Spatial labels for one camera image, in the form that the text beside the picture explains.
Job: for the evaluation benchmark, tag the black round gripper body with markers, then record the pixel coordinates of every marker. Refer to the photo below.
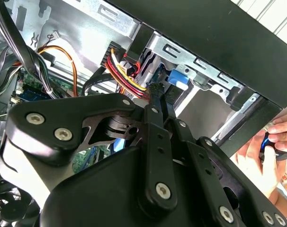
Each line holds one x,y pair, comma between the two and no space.
98,194

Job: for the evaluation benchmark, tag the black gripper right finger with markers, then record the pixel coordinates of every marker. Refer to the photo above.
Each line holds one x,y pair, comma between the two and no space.
203,163

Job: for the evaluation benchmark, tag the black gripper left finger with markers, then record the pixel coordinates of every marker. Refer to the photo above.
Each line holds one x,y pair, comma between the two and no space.
48,113

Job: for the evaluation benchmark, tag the person's left hand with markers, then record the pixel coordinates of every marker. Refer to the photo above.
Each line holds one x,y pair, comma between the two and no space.
257,163

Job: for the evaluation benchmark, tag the person's right hand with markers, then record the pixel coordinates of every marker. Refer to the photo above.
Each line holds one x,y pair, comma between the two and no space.
284,128

